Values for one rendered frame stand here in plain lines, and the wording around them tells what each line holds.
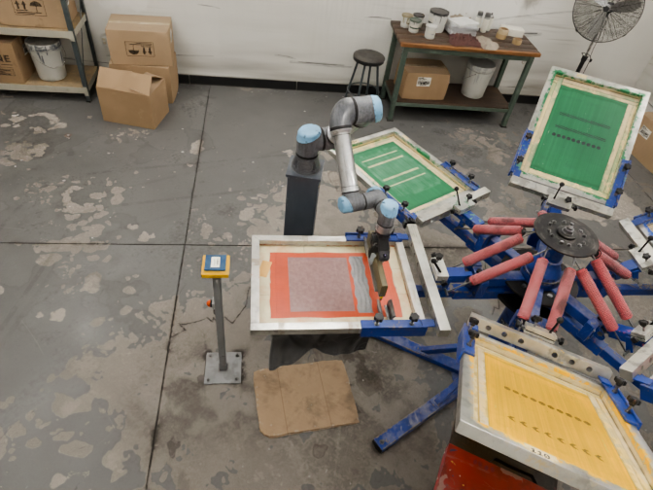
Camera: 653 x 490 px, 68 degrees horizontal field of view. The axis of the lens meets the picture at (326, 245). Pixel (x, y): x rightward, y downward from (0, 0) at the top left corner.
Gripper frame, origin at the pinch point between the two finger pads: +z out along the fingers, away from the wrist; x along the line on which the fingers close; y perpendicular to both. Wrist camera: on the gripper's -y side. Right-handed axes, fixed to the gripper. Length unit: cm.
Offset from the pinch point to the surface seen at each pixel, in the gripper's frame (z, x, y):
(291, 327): 10, 41, -28
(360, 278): 12.9, 4.8, 2.2
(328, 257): 13.7, 19.1, 17.1
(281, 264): 13.7, 43.5, 11.5
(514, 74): 74, -250, 380
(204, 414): 109, 84, -19
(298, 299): 13.6, 36.0, -10.5
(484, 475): -2, -20, -97
